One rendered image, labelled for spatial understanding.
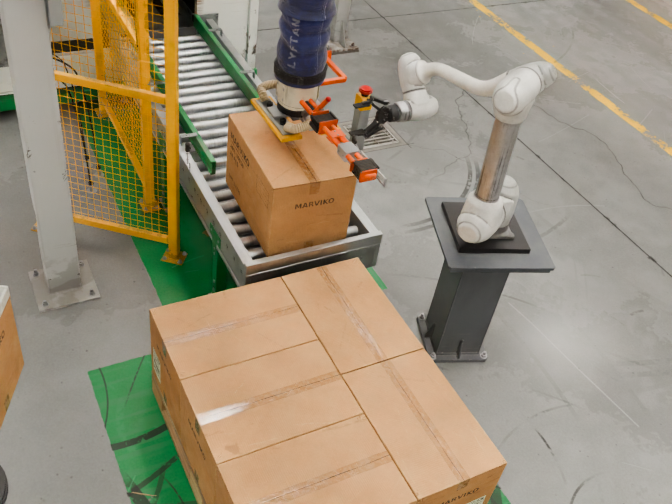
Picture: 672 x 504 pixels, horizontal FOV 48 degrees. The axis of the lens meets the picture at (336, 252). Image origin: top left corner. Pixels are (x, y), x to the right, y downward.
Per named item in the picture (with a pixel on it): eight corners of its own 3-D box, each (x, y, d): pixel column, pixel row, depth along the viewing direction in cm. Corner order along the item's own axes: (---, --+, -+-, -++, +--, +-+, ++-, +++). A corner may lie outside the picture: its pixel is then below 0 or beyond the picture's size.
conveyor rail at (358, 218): (205, 45, 522) (205, 19, 509) (212, 44, 524) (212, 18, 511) (364, 263, 377) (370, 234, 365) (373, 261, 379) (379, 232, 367)
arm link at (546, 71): (513, 62, 307) (499, 73, 298) (555, 50, 295) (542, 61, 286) (523, 92, 311) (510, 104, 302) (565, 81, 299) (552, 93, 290)
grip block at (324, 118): (308, 124, 320) (309, 112, 316) (328, 120, 325) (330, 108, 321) (317, 135, 315) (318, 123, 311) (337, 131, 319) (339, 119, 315)
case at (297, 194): (225, 181, 388) (228, 113, 362) (298, 170, 403) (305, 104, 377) (266, 258, 349) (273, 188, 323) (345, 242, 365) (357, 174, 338)
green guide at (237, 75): (193, 25, 508) (193, 13, 503) (208, 24, 513) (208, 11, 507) (292, 160, 408) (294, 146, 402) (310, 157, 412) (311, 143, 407)
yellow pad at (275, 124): (250, 102, 346) (250, 92, 343) (270, 99, 351) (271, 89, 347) (281, 143, 325) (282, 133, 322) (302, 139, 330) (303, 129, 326)
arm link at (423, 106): (402, 124, 340) (396, 95, 339) (431, 119, 347) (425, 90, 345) (415, 120, 330) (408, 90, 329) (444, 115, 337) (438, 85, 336)
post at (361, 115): (330, 242, 448) (355, 92, 382) (341, 239, 451) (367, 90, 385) (336, 249, 444) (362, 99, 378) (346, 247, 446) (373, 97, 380)
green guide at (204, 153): (112, 33, 486) (111, 20, 480) (128, 32, 491) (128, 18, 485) (196, 178, 386) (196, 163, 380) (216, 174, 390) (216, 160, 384)
